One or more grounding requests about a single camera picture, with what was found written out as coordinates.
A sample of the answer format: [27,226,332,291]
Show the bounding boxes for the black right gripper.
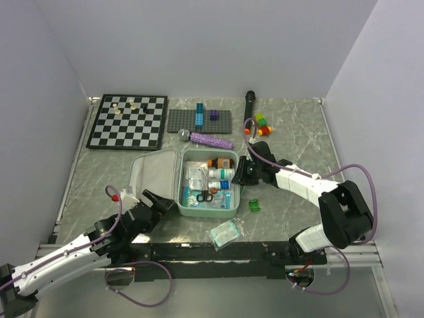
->
[231,156,262,187]

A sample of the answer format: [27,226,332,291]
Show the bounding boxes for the white green-label bottle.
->
[208,168,235,180]

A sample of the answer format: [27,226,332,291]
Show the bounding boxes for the blue white bandage roll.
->
[208,180,231,190]

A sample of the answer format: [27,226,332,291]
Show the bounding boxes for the brown orange-cap medicine bottle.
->
[207,158,234,169]

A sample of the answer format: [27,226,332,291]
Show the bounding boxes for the blue-topped small bag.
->
[207,190,232,209]

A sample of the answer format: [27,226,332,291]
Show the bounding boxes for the mint green medicine case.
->
[122,148,240,219]

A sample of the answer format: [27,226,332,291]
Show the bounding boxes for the small black scissors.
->
[196,190,213,203]

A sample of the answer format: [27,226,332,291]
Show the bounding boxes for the clear plaster packet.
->
[184,161,208,190]

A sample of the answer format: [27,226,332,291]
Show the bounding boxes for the teal band-aid bag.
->
[207,218,245,251]

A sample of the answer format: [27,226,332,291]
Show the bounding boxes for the blue wipes packet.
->
[181,187,207,209]

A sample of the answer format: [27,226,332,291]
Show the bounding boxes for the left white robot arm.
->
[1,185,176,317]

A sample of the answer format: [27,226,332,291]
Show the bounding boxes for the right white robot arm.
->
[231,142,374,264]

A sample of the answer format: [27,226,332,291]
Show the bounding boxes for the green plastic clip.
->
[248,199,260,212]

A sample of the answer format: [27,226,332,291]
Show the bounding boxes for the colourful brick toy car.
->
[254,113,272,136]

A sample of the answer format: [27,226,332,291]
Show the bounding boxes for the purple glitter microphone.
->
[178,129,233,150]

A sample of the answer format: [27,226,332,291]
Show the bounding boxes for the purple building brick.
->
[209,109,219,121]

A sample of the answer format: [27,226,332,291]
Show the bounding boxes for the blue brick stack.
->
[195,103,204,128]

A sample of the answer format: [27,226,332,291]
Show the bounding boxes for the grey building baseplate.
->
[166,109,233,134]

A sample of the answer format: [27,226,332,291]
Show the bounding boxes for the black white chessboard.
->
[86,94,168,151]

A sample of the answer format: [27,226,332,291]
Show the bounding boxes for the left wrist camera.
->
[120,186,140,211]

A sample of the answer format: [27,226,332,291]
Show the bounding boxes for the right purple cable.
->
[243,118,378,294]

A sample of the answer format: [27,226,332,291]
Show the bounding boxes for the purple cable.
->
[0,185,173,307]
[243,118,378,294]

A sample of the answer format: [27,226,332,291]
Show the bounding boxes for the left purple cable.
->
[0,185,173,307]

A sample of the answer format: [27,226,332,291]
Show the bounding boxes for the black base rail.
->
[112,241,327,282]

